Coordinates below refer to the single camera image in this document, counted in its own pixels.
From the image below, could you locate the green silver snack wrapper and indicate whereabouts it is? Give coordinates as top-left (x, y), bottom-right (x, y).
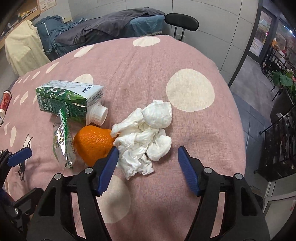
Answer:
top-left (53, 109), bottom-right (76, 169)

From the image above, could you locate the orange peel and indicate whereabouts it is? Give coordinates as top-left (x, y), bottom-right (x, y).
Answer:
top-left (73, 126), bottom-right (115, 167)

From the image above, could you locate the green milk carton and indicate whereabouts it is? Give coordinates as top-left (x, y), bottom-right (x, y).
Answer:
top-left (36, 80), bottom-right (108, 126)

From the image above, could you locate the white tissue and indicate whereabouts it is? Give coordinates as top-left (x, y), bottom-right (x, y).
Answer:
top-left (111, 100), bottom-right (173, 180)

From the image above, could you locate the black metal drawer rack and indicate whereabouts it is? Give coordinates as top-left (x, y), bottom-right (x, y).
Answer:
top-left (255, 106), bottom-right (295, 182)

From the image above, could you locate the cream cloth cover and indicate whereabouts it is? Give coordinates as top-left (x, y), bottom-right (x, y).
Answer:
top-left (4, 20), bottom-right (50, 76)

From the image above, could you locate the grey blue massage bed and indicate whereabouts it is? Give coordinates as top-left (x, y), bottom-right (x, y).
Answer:
top-left (35, 7), bottom-right (165, 61)

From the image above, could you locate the pink polka dot blanket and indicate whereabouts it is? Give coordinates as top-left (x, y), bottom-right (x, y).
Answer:
top-left (1, 36), bottom-right (246, 240)

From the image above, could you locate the green potted plant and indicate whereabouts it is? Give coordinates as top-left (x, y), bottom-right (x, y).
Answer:
top-left (272, 69), bottom-right (295, 95)

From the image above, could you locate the black round stool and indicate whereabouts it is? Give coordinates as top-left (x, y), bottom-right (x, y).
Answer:
top-left (165, 13), bottom-right (200, 42)

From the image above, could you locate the wall poster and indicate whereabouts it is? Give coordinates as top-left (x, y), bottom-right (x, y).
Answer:
top-left (37, 0), bottom-right (57, 13)

